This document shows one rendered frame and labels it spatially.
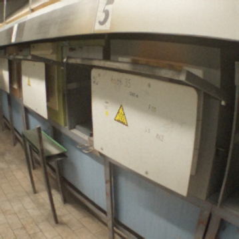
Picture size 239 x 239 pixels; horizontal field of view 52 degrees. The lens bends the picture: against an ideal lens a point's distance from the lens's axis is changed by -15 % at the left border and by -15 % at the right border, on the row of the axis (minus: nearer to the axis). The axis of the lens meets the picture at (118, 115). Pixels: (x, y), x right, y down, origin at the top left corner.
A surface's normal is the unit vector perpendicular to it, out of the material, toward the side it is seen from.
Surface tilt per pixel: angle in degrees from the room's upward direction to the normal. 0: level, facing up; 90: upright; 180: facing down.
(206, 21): 80
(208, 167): 90
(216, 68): 90
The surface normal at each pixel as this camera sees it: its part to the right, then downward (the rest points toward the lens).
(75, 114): 0.61, 0.22
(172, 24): -0.79, 0.01
